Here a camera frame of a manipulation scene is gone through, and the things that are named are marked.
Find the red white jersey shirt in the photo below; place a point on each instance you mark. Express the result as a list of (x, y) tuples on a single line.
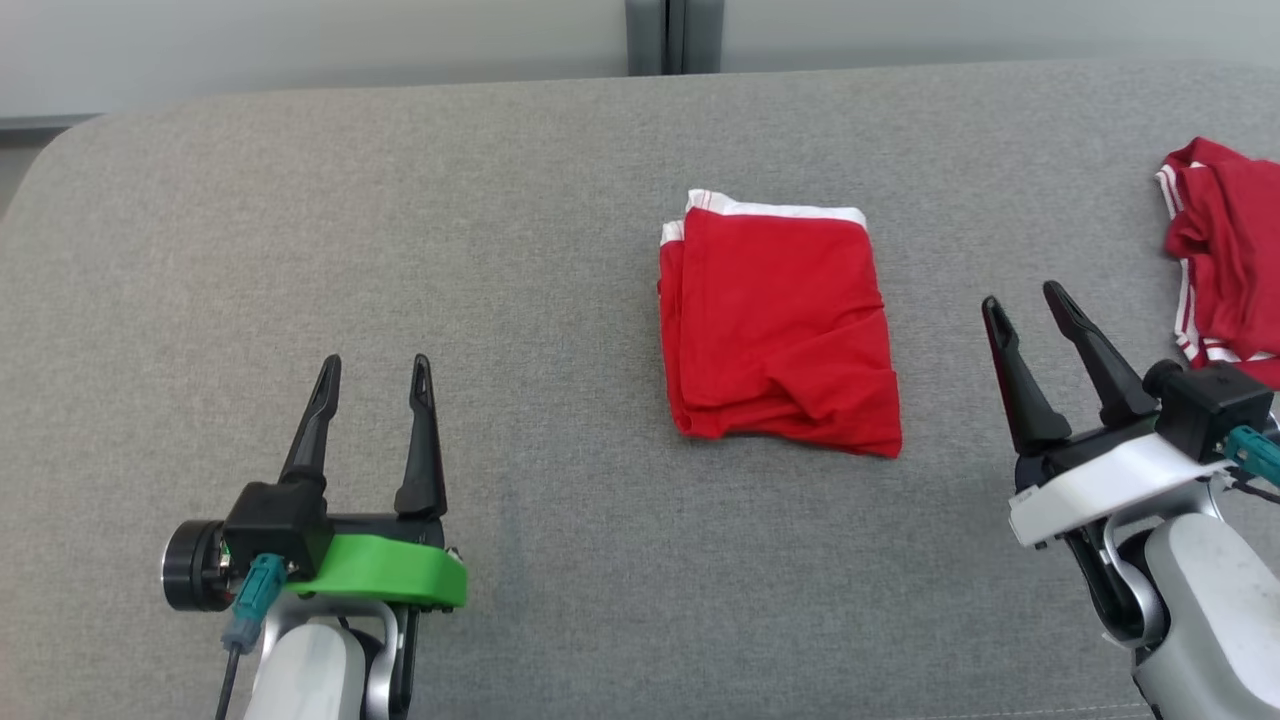
[(780, 330), (1235, 240)]

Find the grey baseboard strip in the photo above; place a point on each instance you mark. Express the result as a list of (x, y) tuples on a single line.
[(40, 122)]

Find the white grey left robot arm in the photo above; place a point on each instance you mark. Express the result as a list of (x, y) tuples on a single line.
[(310, 670)]

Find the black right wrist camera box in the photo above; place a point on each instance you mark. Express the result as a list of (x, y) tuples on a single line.
[(1215, 410)]

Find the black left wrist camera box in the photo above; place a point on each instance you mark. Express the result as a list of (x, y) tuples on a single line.
[(275, 530)]

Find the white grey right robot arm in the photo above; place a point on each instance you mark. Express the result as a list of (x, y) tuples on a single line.
[(1210, 600)]

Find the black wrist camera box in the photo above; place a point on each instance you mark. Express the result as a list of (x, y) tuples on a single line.
[(1215, 410), (275, 530)]

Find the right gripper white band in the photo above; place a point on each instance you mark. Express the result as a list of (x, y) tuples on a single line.
[(1110, 490)]

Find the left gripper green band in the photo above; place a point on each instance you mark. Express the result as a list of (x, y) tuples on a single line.
[(390, 575)]

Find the grey partition post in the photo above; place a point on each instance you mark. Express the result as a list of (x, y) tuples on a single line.
[(645, 35)]

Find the grey fabric sofa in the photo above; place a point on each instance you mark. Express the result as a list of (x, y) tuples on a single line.
[(400, 250)]

